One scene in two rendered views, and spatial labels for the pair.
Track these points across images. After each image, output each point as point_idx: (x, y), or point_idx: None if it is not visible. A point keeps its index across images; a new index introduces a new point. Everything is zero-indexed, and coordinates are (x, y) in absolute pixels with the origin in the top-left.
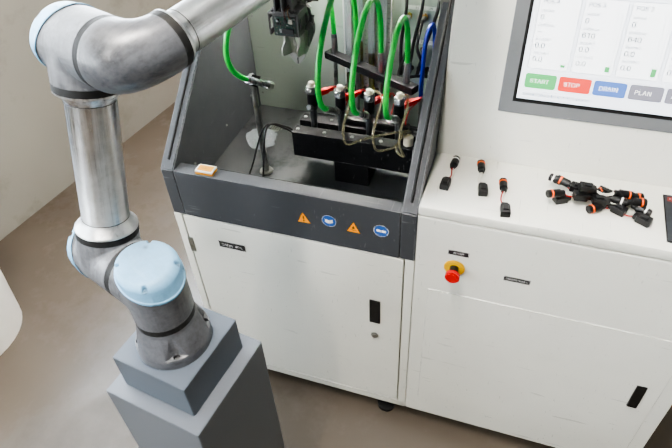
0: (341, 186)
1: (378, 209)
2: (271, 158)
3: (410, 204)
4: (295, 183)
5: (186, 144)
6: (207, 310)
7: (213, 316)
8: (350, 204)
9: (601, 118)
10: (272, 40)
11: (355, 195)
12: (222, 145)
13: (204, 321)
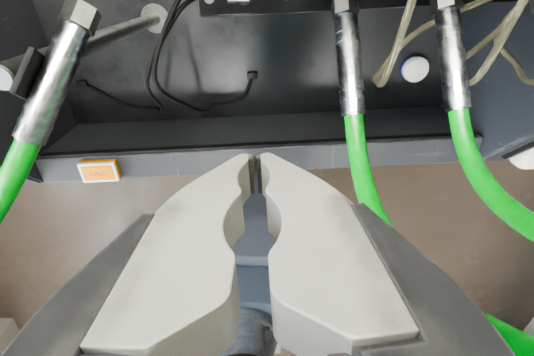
0: (317, 16)
1: (436, 163)
2: None
3: (501, 156)
4: (276, 148)
5: (4, 138)
6: (255, 304)
7: (265, 307)
8: (388, 165)
9: None
10: None
11: (394, 146)
12: None
13: (272, 340)
